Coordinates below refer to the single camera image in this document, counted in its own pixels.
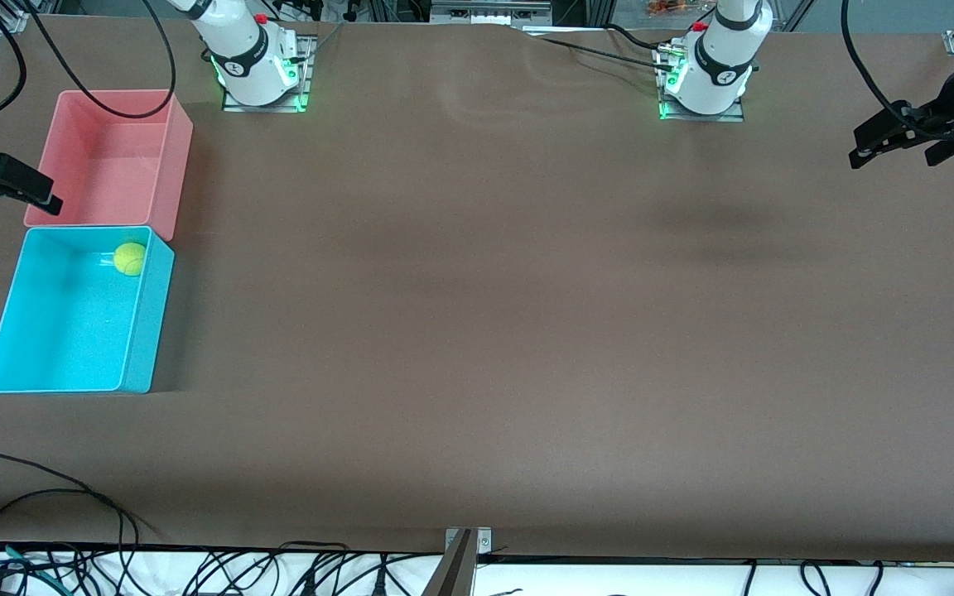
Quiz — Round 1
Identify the blue plastic bin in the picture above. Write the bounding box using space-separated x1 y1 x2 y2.
0 225 176 395

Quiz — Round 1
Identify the grey metal box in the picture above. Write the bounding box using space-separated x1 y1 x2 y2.
430 0 554 26

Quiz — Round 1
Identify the teal cable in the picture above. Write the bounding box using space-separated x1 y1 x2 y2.
0 538 60 595

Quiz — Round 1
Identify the pink plastic bin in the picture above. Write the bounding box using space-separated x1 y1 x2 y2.
23 89 195 243

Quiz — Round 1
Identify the metal corner bracket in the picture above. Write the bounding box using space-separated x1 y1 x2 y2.
444 527 493 554

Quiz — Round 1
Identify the black base cable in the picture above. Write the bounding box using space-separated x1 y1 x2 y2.
605 22 697 52
539 36 677 71

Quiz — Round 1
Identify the yellow-green tennis ball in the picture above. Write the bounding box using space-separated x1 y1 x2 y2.
113 242 148 276

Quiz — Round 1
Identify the thin black cable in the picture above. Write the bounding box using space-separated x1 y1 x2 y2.
0 451 147 551

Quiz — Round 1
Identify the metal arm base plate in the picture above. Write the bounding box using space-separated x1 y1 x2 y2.
656 43 745 123
222 35 314 113

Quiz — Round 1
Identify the aluminium profile beam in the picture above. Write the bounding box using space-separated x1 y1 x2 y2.
421 530 478 596

